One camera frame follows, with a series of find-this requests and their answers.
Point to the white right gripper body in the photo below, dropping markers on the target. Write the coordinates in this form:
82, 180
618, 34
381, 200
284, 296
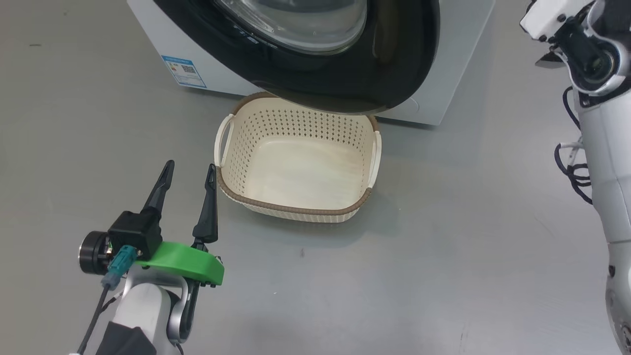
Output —
547, 19

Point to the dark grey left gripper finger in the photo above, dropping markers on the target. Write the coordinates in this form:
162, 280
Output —
209, 217
160, 190

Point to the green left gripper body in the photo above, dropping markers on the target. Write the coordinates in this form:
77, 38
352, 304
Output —
187, 261

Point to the white front-load washing machine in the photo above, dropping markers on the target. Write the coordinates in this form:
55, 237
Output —
458, 59

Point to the cream perforated laundry basket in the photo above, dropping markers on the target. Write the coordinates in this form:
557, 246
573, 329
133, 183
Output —
305, 167

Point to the blue energy label sticker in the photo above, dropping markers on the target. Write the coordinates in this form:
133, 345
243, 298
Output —
185, 71

